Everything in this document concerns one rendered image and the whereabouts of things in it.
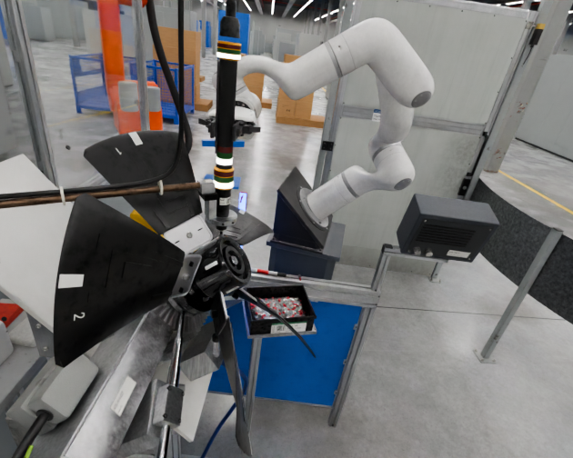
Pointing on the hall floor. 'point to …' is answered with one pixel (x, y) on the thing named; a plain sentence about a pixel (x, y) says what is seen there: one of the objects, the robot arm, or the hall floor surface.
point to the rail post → (351, 365)
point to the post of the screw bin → (252, 379)
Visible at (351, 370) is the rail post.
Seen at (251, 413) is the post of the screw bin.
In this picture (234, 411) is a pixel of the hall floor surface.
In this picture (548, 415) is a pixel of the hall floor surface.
